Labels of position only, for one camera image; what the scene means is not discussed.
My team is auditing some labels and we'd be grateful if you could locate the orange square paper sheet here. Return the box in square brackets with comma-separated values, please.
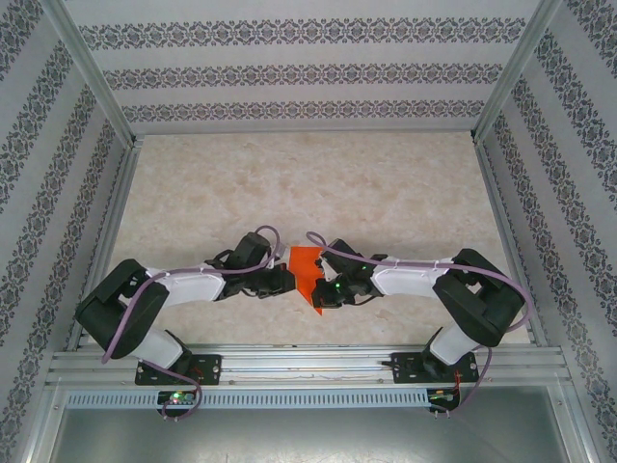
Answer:
[287, 245, 329, 317]

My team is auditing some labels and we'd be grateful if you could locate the grey sheet metal tray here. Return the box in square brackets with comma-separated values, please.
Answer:
[18, 385, 599, 463]

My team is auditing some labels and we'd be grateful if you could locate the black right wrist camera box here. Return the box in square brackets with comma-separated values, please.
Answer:
[330, 239, 368, 276]

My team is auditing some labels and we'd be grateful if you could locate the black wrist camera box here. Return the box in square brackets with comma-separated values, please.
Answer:
[235, 231, 274, 269]
[330, 239, 368, 276]

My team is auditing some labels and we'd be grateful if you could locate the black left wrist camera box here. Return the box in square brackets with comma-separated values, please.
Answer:
[235, 231, 274, 269]

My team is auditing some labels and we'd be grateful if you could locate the wide aluminium mounting rail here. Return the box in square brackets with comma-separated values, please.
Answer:
[45, 342, 573, 387]

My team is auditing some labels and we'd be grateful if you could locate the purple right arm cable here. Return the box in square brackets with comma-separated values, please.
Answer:
[304, 231, 534, 422]

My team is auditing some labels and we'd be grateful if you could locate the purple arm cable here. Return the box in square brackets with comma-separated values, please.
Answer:
[100, 225, 283, 424]
[304, 231, 534, 422]

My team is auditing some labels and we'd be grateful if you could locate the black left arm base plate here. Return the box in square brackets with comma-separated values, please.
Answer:
[134, 354, 224, 387]

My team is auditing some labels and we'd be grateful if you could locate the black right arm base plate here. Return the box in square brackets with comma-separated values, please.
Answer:
[392, 351, 481, 386]

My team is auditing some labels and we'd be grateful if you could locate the grey slotted cable duct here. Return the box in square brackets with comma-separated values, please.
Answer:
[65, 389, 430, 410]

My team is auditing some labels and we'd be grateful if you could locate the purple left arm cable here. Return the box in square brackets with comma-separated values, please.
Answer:
[100, 225, 283, 424]

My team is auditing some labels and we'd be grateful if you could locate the thin aluminium wall rail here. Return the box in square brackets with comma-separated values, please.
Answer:
[129, 125, 476, 137]

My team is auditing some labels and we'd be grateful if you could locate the aluminium side rail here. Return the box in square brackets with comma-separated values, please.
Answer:
[67, 137, 146, 351]
[471, 134, 549, 346]

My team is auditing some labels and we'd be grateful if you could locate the aluminium frame post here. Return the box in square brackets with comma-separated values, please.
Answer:
[38, 0, 139, 149]
[469, 0, 565, 144]

